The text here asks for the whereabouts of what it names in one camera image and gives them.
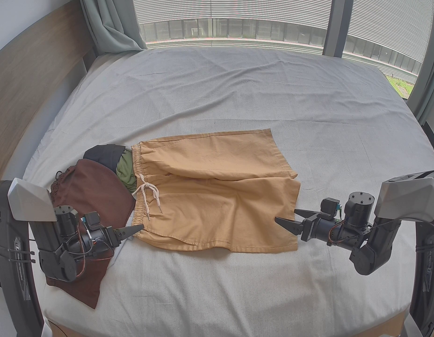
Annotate brown garment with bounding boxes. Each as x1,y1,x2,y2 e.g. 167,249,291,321
45,158,137,310

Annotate bed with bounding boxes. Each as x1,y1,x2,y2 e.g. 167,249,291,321
0,0,434,337

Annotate green garment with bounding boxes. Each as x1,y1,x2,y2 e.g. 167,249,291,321
116,151,137,193

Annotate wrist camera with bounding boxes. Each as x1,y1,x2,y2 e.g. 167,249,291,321
320,197,341,220
82,211,102,230

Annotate tan shorts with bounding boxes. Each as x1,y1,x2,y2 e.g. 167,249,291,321
131,128,302,253

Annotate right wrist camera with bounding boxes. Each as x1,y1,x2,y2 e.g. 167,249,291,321
320,197,341,220

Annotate black garment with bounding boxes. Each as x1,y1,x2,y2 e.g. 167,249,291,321
84,145,128,175

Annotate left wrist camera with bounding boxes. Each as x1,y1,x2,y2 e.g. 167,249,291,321
82,211,102,230

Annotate window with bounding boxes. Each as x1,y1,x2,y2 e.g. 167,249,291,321
127,0,434,125

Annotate blue-green curtain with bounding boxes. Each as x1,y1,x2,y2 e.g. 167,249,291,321
77,0,147,56

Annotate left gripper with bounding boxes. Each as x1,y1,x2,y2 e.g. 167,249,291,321
84,223,145,251

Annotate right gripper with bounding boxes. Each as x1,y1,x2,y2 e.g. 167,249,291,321
275,208,345,248

